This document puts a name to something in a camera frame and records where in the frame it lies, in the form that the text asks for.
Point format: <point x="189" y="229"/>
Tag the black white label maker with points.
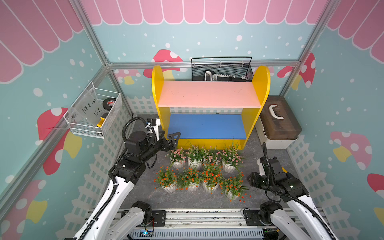
<point x="210" y="76"/>

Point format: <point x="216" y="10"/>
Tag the yellow rack pink blue shelves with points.
<point x="211" y="130"/>

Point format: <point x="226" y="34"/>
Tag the orange flower pot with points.
<point x="189" y="179"/>
<point x="211" y="177"/>
<point x="233" y="188"/>
<point x="166" y="179"/>

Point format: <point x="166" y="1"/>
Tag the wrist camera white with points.
<point x="152" y="123"/>
<point x="275" y="166"/>

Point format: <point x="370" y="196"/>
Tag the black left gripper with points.
<point x="172" y="145"/>

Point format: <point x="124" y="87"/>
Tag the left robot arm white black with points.
<point x="142" y="141"/>

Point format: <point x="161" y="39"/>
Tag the white wire wall basket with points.
<point x="84" y="114"/>

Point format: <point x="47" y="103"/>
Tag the pink flower pot far right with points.
<point x="231" y="159"/>

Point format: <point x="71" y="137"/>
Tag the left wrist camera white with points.
<point x="152" y="123"/>

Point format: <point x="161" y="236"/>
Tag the black wire mesh basket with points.
<point x="238" y="66"/>

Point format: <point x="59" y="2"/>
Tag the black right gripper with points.
<point x="253" y="179"/>

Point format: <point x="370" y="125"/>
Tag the black tape roll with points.
<point x="109" y="103"/>

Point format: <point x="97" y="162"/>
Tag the small green circuit board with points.
<point x="146" y="233"/>

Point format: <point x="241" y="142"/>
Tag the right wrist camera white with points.
<point x="275" y="166"/>

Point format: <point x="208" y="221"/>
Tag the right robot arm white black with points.
<point x="272" y="179"/>

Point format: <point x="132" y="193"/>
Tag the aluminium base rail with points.
<point x="209" y="224"/>

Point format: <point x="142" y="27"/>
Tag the brown lid storage box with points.
<point x="277" y="125"/>

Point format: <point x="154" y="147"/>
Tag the yellow handled tool in basket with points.
<point x="102" y="120"/>

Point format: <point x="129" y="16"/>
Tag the pink flower pot far left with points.
<point x="177" y="158"/>

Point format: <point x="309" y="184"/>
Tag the pink flower pot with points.
<point x="211" y="156"/>
<point x="195" y="156"/>
<point x="177" y="158"/>
<point x="231" y="159"/>

